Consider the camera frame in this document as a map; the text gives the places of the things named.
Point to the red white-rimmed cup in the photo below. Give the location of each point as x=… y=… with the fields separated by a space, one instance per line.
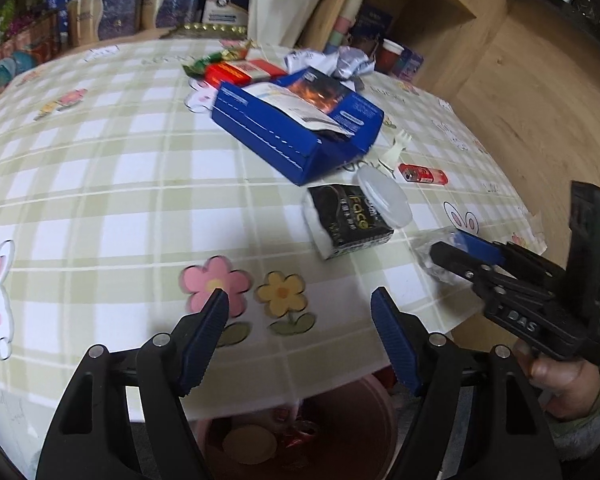
x=389 y=57

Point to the blue gold gift box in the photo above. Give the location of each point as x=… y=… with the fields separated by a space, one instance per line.
x=105 y=17
x=172 y=2

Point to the person's right forearm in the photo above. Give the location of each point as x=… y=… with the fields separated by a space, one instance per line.
x=585 y=440

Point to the clear plastic wrapper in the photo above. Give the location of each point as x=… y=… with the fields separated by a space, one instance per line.
x=425 y=255

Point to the red rose plant white pot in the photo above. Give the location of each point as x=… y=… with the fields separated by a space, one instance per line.
x=280 y=5

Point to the grey paper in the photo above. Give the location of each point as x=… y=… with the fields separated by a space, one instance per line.
x=330 y=62

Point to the blue cardboard box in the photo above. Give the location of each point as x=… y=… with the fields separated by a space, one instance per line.
x=260 y=125

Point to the gold leaf tray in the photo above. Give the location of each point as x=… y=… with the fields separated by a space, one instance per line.
x=205 y=30

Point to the blue white emblem box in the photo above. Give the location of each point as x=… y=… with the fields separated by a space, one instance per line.
x=225 y=10

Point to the maroon plastic bin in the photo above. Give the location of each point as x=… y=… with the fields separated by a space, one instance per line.
x=350 y=440

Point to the dark blue illustrated gift box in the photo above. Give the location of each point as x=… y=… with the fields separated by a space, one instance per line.
x=372 y=22

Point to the red cigarette box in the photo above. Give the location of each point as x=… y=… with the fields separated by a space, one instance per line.
x=240 y=72

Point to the small red packet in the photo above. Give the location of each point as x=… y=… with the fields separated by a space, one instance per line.
x=422 y=174

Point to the patterned tin planter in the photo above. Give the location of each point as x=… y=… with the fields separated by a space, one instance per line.
x=20 y=60

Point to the white paper sheet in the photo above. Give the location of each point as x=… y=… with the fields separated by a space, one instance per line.
x=290 y=105

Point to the black tissue pack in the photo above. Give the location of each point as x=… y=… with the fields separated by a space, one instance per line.
x=347 y=220

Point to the cream plastic fork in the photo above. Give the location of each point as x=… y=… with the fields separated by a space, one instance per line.
x=392 y=152

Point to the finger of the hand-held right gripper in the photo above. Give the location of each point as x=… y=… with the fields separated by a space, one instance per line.
x=455 y=259
x=475 y=246

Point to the green red candy wrapper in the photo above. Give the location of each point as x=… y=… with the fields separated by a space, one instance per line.
x=210 y=62

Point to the small blue purple box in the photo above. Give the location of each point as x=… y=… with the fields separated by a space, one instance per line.
x=410 y=65

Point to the pastel paper cup stack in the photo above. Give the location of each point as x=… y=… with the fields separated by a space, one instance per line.
x=347 y=15

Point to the black wall shelf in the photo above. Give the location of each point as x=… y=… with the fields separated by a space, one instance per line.
x=580 y=15

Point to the red noodle wrapper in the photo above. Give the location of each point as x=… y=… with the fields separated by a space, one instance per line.
x=300 y=434

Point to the person's right hand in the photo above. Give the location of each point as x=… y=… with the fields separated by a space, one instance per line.
x=560 y=385

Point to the clear plastic lid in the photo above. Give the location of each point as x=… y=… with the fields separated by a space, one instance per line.
x=385 y=200

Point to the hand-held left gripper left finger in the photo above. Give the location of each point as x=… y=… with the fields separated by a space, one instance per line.
x=207 y=342

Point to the white paper cup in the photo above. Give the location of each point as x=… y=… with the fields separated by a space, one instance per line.
x=250 y=444

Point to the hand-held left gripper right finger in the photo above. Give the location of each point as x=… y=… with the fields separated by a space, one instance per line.
x=395 y=347

